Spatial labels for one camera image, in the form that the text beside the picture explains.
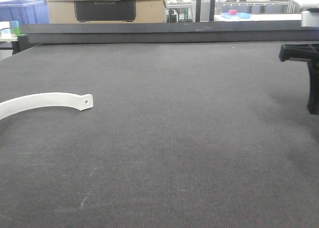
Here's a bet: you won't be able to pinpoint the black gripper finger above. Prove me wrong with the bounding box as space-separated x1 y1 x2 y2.
279 43 319 62
307 60 319 114

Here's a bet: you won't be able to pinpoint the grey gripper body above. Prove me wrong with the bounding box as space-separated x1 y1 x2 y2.
301 7 319 27

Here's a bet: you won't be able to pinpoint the white curved PVC pipe clamp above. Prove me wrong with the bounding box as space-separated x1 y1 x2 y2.
0 92 94 119

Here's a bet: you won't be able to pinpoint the dark raised table edge board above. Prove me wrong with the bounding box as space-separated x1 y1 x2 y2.
20 20 319 44

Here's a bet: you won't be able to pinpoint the blue flat tray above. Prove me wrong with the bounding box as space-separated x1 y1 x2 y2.
221 12 251 19

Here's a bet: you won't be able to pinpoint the pink cube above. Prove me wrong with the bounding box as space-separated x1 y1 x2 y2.
228 9 237 16

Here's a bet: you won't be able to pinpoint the black vertical posts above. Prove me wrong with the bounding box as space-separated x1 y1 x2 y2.
195 0 216 22

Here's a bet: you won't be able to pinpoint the cardboard box with black panel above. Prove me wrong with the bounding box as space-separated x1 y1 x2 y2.
47 0 166 24

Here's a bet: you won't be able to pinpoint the large blue crate background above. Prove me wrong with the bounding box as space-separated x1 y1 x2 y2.
0 0 49 24

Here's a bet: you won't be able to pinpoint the blue green small cup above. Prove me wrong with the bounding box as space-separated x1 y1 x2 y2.
10 20 21 36

